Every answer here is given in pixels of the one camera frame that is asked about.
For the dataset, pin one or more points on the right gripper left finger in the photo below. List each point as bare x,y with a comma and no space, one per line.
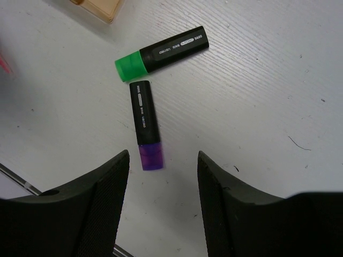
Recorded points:
79,218

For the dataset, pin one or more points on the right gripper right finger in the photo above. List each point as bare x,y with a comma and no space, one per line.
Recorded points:
240,220

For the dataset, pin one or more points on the purple cap black highlighter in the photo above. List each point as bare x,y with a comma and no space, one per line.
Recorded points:
146,125

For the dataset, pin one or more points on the pink thin pen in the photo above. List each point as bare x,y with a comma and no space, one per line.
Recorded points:
6,61

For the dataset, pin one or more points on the green cap black highlighter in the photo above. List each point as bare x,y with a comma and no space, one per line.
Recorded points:
162,54

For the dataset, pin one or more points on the orange transparent container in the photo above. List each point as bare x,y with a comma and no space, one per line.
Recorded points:
105,10

